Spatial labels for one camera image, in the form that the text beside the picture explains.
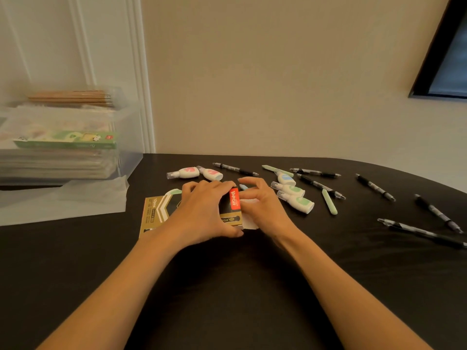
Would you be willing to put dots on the bundle of wooden pencils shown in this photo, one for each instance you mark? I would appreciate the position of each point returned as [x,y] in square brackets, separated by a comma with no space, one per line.
[69,98]

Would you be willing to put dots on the white pink correction tape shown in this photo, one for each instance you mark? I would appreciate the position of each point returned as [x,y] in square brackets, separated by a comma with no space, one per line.
[188,173]
[211,174]

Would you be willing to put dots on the white blue correction tape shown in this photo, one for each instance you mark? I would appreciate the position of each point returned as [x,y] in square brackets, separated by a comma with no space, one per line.
[286,179]

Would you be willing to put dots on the black wall television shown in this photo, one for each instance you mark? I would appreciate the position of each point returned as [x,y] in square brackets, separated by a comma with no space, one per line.
[445,61]

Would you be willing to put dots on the white green correction tape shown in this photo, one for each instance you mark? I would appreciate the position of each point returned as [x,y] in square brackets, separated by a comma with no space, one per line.
[292,190]
[301,204]

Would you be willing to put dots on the black gold pen box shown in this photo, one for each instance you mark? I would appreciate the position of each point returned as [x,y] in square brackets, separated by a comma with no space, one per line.
[157,211]

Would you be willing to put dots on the translucent plastic sheet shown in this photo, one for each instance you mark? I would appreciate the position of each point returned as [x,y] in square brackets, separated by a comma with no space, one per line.
[65,202]

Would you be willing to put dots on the clear plastic storage bin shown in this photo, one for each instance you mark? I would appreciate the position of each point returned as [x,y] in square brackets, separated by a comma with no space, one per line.
[131,149]

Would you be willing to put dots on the person's right forearm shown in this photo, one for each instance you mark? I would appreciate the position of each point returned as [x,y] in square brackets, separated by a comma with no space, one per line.
[357,298]

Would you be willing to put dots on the person's left forearm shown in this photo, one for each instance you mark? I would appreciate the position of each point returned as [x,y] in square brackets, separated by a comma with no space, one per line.
[109,298]

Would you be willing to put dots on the green highlighter stick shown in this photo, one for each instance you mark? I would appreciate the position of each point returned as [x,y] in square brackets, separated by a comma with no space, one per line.
[277,170]
[330,202]

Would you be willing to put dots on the green pencil box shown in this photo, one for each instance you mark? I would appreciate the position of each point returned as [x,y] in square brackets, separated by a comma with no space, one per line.
[65,141]

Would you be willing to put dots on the person's left hand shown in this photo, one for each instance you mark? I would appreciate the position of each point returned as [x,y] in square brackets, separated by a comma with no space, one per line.
[199,215]

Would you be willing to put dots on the person's right hand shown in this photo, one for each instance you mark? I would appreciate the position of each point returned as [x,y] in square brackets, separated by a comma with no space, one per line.
[268,211]

